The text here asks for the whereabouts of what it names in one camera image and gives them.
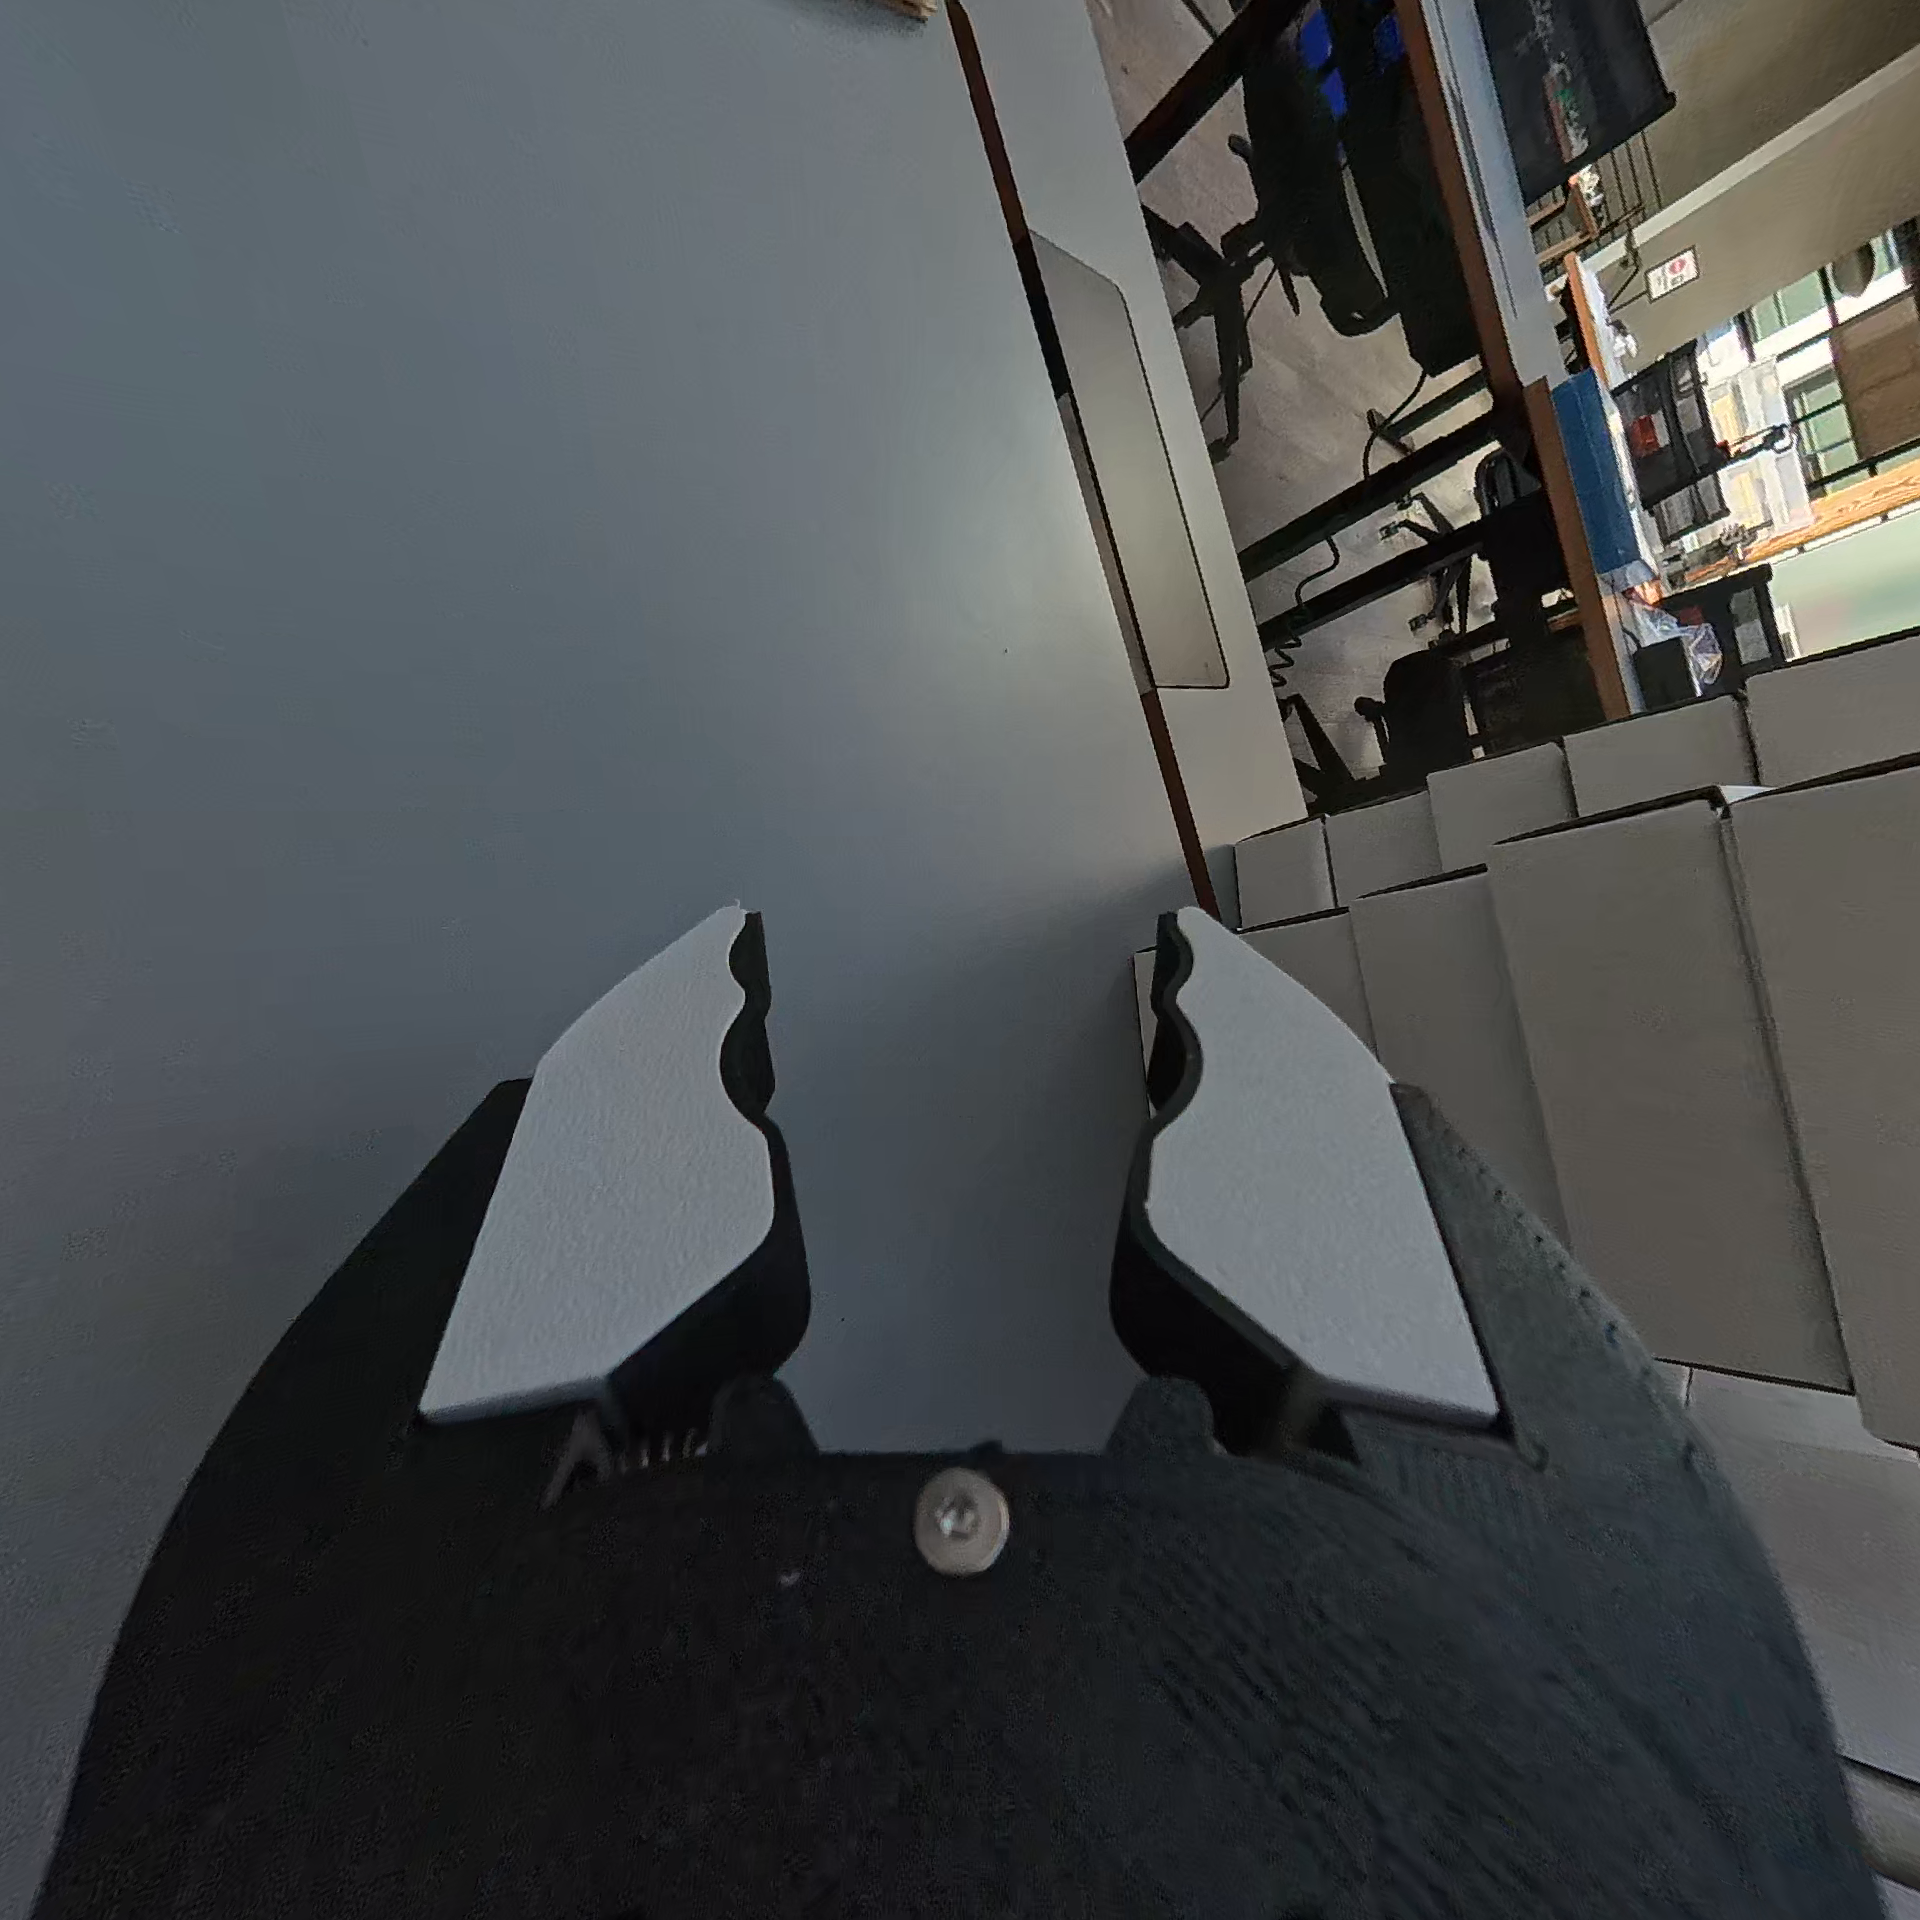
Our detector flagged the black storage crates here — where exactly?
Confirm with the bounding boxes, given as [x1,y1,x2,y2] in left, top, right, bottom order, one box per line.
[1609,343,1754,545]

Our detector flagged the large black office chair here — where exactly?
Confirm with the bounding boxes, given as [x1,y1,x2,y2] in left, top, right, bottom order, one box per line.
[1147,24,1402,462]

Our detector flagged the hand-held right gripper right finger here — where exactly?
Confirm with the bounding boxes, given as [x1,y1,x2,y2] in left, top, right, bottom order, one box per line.
[1108,906,1501,1453]

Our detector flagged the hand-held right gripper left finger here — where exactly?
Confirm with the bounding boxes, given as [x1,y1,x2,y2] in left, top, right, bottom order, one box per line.
[419,901,812,1427]

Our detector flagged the black coiled cable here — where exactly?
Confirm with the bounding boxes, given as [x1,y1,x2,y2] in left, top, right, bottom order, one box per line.
[1263,538,1348,695]

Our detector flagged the small black office chair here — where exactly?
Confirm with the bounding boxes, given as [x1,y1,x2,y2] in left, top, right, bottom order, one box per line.
[1354,448,1597,784]

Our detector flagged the stack of white folded boxes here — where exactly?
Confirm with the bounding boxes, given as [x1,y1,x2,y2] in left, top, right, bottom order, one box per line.
[1133,637,1920,1446]

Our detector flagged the dark monitor screen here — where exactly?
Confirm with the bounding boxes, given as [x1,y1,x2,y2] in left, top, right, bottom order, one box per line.
[1473,0,1677,207]

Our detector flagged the blue box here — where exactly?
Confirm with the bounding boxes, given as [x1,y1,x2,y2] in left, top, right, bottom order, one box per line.
[1548,373,1656,586]

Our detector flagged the wood-edged desk with black legs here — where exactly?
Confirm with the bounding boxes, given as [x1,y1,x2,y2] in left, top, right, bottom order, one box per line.
[1123,0,1639,820]

